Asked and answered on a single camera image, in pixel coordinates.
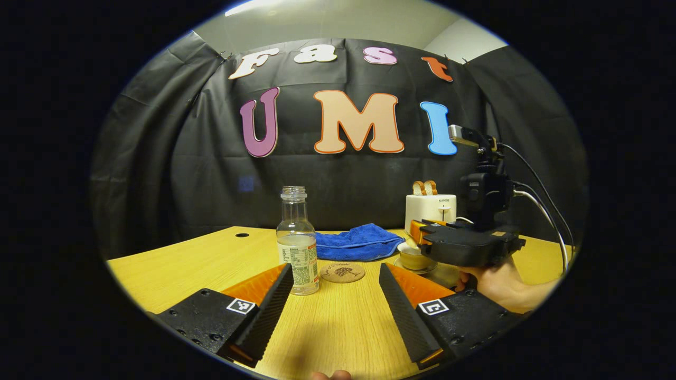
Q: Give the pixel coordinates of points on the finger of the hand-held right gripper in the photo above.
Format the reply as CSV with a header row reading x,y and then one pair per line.
x,y
417,231

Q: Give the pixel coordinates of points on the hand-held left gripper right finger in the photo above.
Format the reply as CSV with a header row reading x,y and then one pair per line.
x,y
404,311

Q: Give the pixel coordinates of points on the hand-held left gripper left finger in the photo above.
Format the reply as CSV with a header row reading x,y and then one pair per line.
x,y
266,311

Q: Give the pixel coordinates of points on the yellow ceramic teacup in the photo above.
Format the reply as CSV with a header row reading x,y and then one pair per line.
x,y
412,258

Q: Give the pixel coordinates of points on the clear plastic water bottle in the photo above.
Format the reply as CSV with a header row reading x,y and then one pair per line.
x,y
297,253

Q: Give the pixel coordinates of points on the round cork coaster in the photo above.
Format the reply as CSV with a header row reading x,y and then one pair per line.
x,y
342,272

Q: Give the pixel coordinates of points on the cream toaster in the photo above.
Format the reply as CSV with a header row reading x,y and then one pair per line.
x,y
425,211

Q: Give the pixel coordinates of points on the yellow ceramic saucer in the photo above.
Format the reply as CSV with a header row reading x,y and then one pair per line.
x,y
406,269

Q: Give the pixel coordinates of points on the blue towel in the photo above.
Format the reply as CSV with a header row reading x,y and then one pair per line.
x,y
359,243

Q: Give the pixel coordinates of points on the black backdrop cloth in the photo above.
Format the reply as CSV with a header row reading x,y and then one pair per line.
x,y
200,179

